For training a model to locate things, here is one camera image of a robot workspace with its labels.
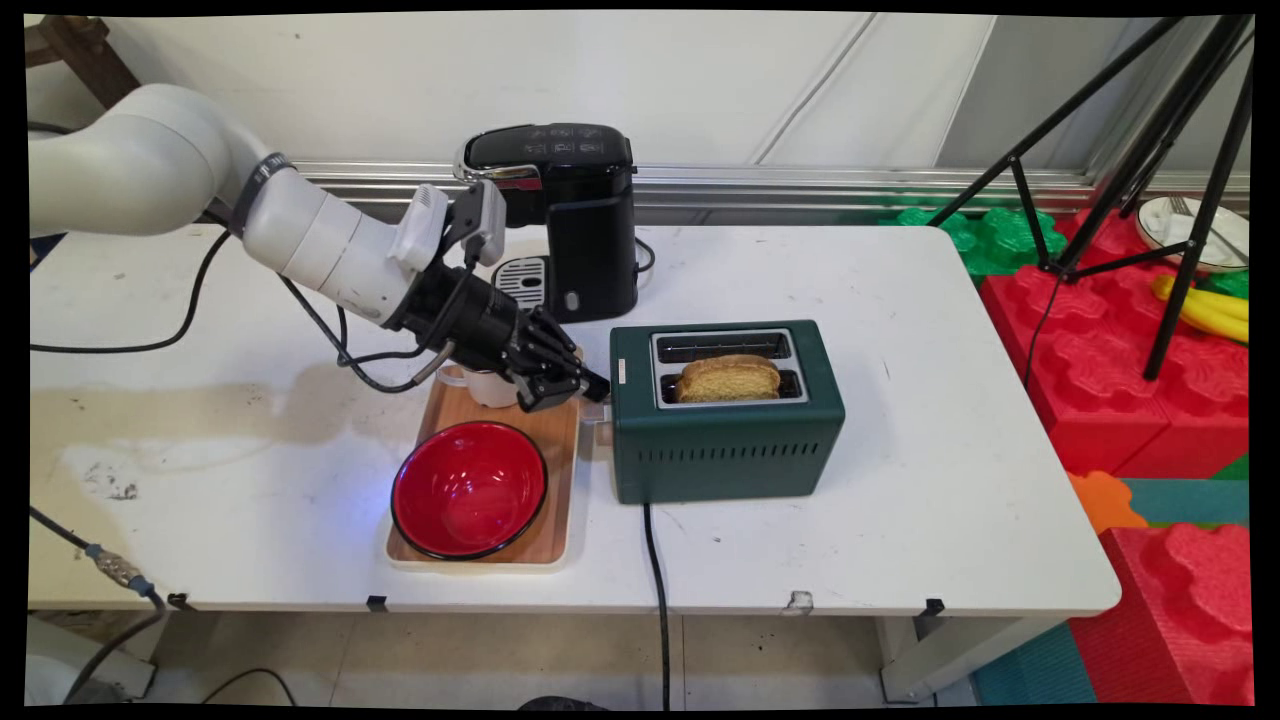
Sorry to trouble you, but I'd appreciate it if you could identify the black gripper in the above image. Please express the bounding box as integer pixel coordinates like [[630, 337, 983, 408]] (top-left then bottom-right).
[[384, 266, 612, 414]]

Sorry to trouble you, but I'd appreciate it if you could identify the toast slice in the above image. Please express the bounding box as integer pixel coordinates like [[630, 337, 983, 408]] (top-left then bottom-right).
[[674, 354, 783, 405]]

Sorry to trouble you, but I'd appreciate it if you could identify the green toaster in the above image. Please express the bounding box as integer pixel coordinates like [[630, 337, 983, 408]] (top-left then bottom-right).
[[596, 320, 846, 506]]

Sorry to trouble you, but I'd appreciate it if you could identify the white enamel mug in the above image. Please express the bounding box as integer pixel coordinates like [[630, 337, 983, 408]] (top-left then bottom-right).
[[438, 364, 522, 410]]

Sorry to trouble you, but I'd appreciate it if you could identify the wooden tray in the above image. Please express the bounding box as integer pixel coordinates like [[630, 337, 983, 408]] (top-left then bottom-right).
[[387, 375, 584, 573]]

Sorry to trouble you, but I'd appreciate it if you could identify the black coffee machine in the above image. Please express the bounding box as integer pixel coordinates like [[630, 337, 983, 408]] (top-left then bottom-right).
[[454, 122, 641, 325]]

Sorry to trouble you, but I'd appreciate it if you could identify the red bowl black rim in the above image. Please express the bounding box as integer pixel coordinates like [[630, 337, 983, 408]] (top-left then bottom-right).
[[390, 421, 549, 562]]

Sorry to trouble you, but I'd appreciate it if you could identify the green foam block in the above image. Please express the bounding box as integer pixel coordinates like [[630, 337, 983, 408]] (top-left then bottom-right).
[[880, 206, 1070, 277]]

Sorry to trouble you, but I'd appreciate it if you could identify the white table leg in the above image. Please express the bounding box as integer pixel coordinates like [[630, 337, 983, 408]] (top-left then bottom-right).
[[878, 614, 1063, 703]]

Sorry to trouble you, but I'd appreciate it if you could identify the large red foam block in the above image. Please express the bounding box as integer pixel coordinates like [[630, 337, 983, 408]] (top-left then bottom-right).
[[979, 208, 1250, 480]]

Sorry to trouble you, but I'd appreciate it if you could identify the orange foam piece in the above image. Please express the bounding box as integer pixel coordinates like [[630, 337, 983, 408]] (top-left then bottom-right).
[[1067, 470, 1150, 535]]

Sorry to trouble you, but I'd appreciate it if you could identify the white plate with fork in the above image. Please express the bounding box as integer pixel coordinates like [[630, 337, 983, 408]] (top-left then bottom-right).
[[1137, 195, 1250, 274]]

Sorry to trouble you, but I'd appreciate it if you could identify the teal foam mat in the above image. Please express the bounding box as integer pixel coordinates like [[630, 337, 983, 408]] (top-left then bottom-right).
[[1120, 477, 1250, 529]]

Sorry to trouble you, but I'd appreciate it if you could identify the black tripod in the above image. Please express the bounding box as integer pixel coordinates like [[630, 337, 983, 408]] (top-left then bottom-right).
[[925, 15, 1255, 383]]

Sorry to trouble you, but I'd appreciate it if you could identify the yellow toy banana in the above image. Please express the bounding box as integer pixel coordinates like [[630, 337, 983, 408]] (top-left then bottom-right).
[[1152, 274, 1250, 345]]

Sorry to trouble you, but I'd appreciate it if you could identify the small red foam block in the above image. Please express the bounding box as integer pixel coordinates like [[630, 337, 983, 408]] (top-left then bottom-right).
[[1069, 523, 1255, 707]]

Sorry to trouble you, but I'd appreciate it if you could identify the metal fork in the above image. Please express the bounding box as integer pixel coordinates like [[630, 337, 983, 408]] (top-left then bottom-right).
[[1170, 197, 1247, 264]]

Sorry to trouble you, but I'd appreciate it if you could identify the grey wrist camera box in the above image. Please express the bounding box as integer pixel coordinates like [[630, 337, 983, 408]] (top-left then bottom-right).
[[449, 179, 509, 268]]

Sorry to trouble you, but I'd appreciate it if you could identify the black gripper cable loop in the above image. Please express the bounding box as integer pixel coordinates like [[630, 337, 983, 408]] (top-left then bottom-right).
[[279, 274, 458, 395]]

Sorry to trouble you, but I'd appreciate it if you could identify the black toaster power cable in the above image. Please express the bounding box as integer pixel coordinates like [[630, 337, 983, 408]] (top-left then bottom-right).
[[641, 500, 673, 709]]

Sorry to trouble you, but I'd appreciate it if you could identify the aluminium wall rail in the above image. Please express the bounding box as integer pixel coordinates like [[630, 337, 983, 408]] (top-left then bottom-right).
[[290, 158, 1251, 213]]

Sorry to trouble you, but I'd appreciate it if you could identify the long black arm cable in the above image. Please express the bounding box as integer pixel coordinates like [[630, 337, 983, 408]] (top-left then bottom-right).
[[30, 228, 234, 355]]

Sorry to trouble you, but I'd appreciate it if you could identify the thin black floor cable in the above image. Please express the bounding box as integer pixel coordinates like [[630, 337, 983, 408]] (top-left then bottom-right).
[[198, 667, 299, 707]]

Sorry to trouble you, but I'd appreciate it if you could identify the black cable metal connector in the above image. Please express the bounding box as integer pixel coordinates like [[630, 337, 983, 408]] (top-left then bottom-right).
[[30, 505, 171, 703]]

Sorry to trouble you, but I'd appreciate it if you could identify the brown wooden frame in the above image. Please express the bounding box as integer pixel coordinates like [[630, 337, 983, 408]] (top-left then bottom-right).
[[25, 15, 142, 109]]

